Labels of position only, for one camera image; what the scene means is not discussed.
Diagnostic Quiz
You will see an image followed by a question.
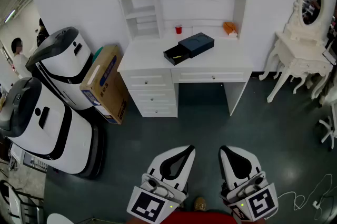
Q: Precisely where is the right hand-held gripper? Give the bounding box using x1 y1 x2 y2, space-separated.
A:
220 146 279 221

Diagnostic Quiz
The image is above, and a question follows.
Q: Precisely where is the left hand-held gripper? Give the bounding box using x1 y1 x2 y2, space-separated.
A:
126 145 196 224

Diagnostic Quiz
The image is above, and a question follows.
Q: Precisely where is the dark blue drawer box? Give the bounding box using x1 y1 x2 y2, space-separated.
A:
163 32 215 66

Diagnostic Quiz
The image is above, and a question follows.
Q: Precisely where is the brown cardboard box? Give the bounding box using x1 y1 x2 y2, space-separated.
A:
80 45 130 125

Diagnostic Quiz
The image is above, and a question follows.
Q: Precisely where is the person's brown shoe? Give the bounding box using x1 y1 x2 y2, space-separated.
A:
193 196 208 212

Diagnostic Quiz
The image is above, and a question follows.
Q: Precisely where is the person's red shirt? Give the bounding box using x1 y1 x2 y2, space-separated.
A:
160 211 237 224

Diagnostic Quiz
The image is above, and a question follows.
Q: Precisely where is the wide white desk drawer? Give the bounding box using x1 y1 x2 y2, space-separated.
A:
178 72 247 83

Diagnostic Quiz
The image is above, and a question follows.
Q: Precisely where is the white chair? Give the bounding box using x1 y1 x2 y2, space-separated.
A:
318 100 337 151

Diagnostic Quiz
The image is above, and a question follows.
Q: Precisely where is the white desk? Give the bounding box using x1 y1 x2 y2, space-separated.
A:
117 38 254 118

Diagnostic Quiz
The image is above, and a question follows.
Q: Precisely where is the white and black service robot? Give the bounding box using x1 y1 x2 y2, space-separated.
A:
0 77 105 181
25 26 96 111

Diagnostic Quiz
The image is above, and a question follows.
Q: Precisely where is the white round stool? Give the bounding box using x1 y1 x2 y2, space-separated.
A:
46 213 75 224

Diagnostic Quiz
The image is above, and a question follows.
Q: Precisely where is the white ornate vanity table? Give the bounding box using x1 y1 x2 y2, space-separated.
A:
259 30 334 104

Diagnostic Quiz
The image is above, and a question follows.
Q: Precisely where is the green round object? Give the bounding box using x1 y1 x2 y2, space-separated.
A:
92 46 105 64

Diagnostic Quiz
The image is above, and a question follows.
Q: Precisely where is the white metal rack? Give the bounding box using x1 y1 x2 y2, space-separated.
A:
9 142 48 172

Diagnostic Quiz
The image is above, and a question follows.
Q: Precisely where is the orange and white plush toy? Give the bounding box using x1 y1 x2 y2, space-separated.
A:
223 22 239 38

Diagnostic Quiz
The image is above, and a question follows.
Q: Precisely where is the dark framed panel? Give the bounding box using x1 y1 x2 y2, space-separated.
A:
322 48 337 66

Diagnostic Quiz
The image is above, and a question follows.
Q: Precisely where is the white oval vanity mirror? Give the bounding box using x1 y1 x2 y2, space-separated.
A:
283 0 327 39

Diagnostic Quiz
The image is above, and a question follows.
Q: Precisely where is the ceiling light strip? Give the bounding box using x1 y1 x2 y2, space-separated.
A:
4 8 16 24

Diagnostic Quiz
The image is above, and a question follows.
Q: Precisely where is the white cable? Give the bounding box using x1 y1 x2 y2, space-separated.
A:
277 174 337 221

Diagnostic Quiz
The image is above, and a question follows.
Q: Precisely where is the black metal frame chair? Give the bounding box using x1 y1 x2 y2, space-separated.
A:
0 179 45 224

